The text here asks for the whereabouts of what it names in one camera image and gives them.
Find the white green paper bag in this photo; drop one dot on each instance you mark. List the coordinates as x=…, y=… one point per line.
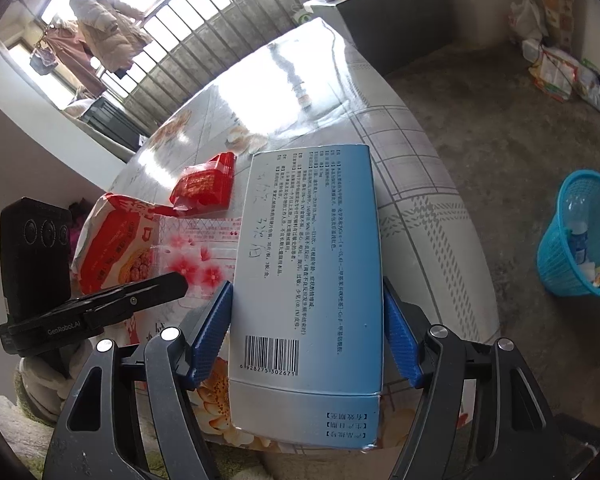
x=302, y=16

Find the colourful printed bag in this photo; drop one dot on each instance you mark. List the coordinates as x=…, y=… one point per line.
x=555, y=75

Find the crumpled plastic wrappers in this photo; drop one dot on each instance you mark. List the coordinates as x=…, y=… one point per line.
x=597, y=87

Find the pink coat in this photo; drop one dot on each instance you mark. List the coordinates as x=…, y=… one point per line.
x=75, y=60

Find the white plastic bag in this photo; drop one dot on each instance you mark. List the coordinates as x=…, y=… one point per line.
x=527, y=17

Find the pink floral plastic bag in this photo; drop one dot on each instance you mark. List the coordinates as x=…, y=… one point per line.
x=200, y=255

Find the blue white cardboard box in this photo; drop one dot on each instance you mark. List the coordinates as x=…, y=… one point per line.
x=310, y=270

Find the grey cabinet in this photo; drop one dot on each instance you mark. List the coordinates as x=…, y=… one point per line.
x=390, y=25

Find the white fluffy cloth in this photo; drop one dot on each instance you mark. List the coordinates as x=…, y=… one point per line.
x=10, y=425

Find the metal window railing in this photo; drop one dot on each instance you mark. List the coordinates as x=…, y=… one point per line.
x=205, y=25

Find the tall patterned box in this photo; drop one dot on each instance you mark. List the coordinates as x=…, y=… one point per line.
x=562, y=5

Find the black crate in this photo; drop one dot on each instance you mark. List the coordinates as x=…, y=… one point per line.
x=110, y=125

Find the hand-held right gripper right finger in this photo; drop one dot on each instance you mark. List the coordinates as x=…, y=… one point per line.
x=402, y=340

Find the beige coat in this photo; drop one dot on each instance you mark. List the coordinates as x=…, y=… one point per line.
x=110, y=30

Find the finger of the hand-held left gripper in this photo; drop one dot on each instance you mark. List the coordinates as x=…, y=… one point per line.
x=140, y=295

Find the green fluffy cloth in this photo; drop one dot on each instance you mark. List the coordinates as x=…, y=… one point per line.
x=37, y=390

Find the red packet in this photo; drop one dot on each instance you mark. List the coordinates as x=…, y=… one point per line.
x=202, y=185

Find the red white snack bag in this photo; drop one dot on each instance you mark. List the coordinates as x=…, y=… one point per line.
x=110, y=245

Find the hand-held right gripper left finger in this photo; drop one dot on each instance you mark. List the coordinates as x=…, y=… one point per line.
x=210, y=335

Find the clear bottle with blue label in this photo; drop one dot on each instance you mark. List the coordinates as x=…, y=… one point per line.
x=577, y=245

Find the blue plastic basket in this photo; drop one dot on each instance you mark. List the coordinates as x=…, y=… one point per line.
x=555, y=255

